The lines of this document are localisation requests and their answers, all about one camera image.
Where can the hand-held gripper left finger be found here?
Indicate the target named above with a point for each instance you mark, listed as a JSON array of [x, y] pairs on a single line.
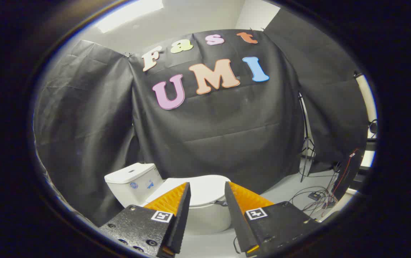
[[182, 218]]

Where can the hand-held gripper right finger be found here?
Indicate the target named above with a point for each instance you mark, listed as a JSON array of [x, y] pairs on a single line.
[[236, 218]]

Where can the white toilet lid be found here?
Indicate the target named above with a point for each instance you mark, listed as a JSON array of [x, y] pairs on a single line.
[[205, 190]]

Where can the white toilet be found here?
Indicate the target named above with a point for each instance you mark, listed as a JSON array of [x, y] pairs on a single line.
[[130, 186]]

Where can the small black floor box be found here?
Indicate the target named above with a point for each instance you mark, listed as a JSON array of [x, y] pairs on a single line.
[[314, 196]]

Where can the black backdrop cloth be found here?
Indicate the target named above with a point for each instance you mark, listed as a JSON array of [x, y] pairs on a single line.
[[227, 125]]

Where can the black tripod light stand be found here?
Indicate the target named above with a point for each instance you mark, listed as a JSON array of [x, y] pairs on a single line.
[[305, 136]]

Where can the dark upright equipment panel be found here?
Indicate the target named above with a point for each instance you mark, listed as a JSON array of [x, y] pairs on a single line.
[[350, 172]]

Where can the white upright pole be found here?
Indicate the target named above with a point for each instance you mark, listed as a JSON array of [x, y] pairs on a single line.
[[367, 96]]

